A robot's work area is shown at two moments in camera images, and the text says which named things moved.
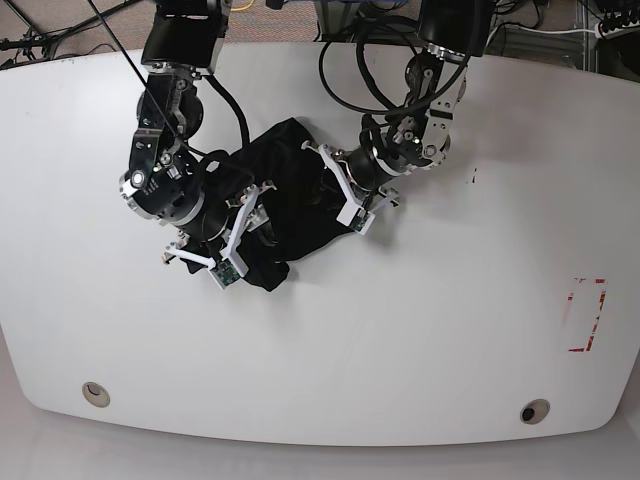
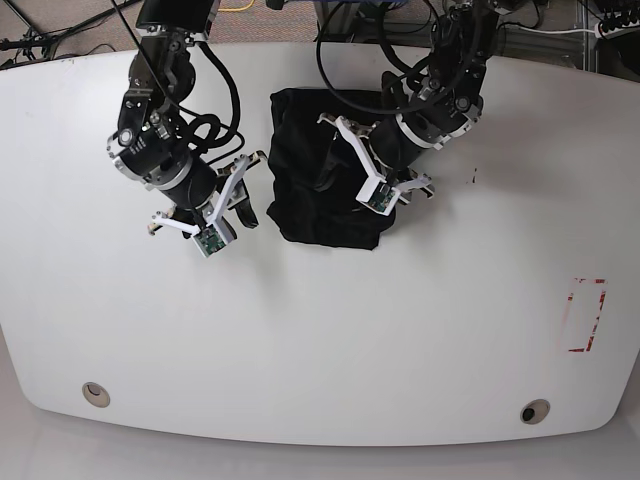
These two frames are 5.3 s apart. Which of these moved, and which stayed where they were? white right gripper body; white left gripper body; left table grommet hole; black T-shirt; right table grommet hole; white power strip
Moved: white right gripper body; black T-shirt; white left gripper body
Stayed: left table grommet hole; right table grommet hole; white power strip
